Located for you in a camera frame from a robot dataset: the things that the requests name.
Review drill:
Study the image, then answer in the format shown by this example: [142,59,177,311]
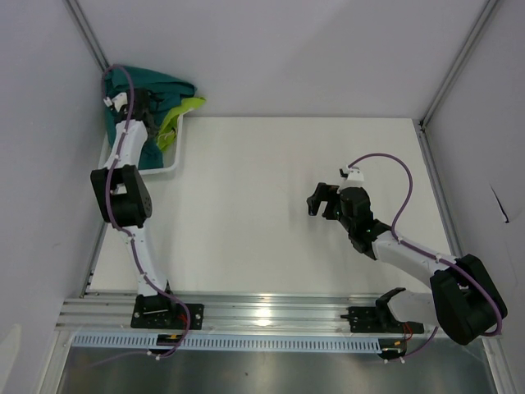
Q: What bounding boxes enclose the teal green shorts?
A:
[102,66,197,170]

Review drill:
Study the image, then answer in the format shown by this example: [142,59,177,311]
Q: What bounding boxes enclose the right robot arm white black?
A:
[307,183,508,345]

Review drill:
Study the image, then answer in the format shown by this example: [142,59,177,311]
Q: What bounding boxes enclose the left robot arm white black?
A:
[90,89,168,297]

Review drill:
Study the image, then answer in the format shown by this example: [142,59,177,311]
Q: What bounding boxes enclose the lime green shorts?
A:
[156,97,206,152]

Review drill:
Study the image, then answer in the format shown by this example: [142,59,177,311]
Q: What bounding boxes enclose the white plastic basket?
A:
[98,115,185,176]

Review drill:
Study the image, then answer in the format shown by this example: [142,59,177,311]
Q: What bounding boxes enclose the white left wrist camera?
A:
[103,93,128,112]

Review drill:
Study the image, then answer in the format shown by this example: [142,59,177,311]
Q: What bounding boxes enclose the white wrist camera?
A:
[103,93,128,112]
[340,167,364,183]

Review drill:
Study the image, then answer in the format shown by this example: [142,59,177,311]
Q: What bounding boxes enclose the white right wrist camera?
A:
[340,167,364,183]

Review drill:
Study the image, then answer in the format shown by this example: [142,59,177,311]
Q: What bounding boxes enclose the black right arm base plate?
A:
[340,306,424,334]

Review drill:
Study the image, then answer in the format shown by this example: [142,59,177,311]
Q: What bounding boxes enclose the left aluminium frame post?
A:
[63,0,110,71]

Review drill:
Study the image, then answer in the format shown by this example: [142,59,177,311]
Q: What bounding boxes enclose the aluminium frame post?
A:
[418,0,504,131]
[63,0,110,71]

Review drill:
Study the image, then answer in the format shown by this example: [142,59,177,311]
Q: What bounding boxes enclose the slotted white cable duct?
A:
[71,332,381,354]

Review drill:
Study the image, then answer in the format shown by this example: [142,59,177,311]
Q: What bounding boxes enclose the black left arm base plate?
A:
[130,295,187,330]

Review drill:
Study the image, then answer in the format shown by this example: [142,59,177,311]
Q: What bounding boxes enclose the aluminium mounting rail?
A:
[55,291,504,339]

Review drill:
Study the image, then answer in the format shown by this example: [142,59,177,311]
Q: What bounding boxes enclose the right aluminium frame post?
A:
[418,0,504,131]

